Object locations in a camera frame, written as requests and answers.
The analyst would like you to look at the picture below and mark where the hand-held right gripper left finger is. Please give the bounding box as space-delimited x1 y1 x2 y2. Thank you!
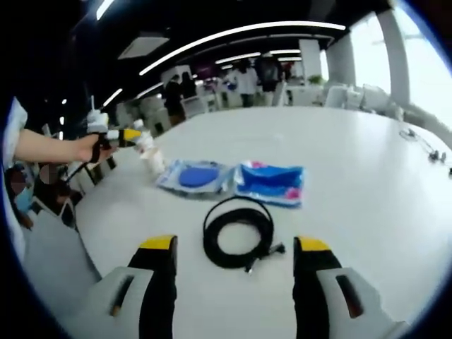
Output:
86 234 178 339

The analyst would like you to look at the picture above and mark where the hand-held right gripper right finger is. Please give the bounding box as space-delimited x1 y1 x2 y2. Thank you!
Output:
292 235 385 339

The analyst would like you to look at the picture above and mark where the clear plastic water bottle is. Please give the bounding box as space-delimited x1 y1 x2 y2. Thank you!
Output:
133 119 158 158

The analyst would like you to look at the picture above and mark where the paper cup with green print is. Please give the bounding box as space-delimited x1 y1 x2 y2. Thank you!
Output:
143 148 167 176

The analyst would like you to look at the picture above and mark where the clear packet with blue disc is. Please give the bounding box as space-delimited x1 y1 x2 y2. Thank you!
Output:
155 158 234 201

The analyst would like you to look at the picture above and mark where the blue and pink packet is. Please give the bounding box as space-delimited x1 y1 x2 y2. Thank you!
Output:
234 160 307 210

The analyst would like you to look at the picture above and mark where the group of white chairs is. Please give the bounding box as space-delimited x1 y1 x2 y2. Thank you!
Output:
116 81 407 138

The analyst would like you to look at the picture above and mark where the person's left hand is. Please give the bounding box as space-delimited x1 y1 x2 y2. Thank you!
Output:
75 133 120 165

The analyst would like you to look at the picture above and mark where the short ceiling light strip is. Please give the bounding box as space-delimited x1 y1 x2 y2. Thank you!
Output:
102 88 124 109

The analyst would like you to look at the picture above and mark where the person's white shirt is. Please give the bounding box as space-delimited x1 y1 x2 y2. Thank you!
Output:
2 97 28 263

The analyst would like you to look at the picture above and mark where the ceiling air vent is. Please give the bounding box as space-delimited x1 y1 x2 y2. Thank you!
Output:
118 33 171 61

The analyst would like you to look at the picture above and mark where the white table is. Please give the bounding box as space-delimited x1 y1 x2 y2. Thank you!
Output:
76 105 452 339

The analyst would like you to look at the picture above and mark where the long curved ceiling light strip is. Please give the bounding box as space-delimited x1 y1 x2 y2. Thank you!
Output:
138 20 347 77

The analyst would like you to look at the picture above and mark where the white square pillar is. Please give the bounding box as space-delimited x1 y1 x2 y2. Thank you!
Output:
299 38 323 77

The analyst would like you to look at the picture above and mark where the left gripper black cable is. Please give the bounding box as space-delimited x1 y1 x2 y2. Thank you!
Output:
66 160 93 185

